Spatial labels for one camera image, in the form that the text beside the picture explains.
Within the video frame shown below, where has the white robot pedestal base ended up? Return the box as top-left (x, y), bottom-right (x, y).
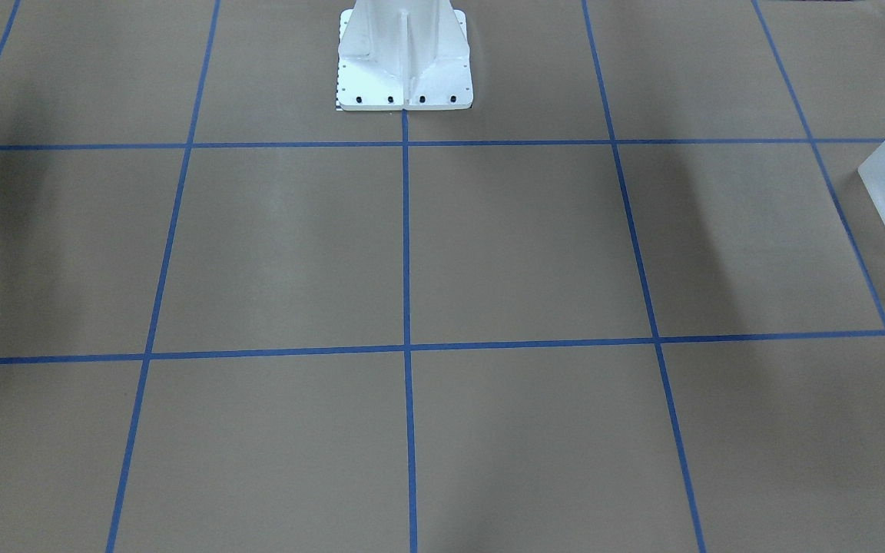
top-left (335, 1), bottom-right (474, 111)

